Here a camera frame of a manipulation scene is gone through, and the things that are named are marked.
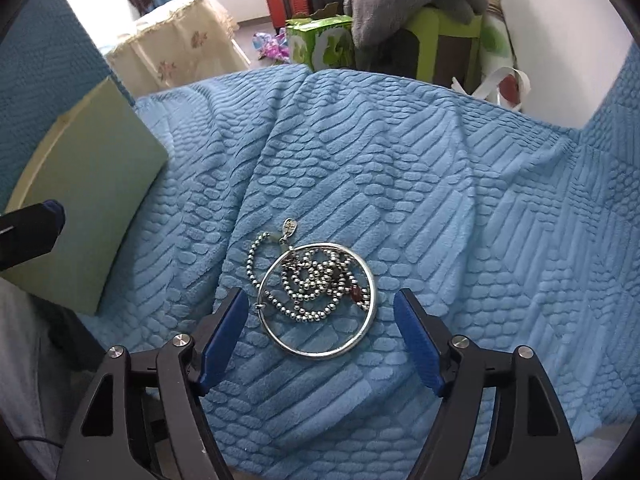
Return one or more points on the cream lace covered table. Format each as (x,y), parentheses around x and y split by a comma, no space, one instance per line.
(178,43)

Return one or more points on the blue textured sofa cover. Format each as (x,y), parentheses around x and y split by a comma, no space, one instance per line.
(510,230)

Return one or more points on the pale green cardboard box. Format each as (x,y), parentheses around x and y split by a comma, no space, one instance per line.
(98,160)

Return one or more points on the green plastic stool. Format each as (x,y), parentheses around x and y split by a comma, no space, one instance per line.
(431,47)

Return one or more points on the floral rolled mat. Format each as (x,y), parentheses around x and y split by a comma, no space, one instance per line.
(495,45)

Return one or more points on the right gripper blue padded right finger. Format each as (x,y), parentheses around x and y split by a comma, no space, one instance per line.
(529,436)

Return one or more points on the green cardboard carton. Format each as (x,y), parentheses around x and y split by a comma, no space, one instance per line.
(321,40)

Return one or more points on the colourful crumpled umbrella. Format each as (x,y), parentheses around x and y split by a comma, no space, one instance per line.
(272,47)

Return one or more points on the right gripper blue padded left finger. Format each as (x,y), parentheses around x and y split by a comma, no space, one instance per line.
(137,399)

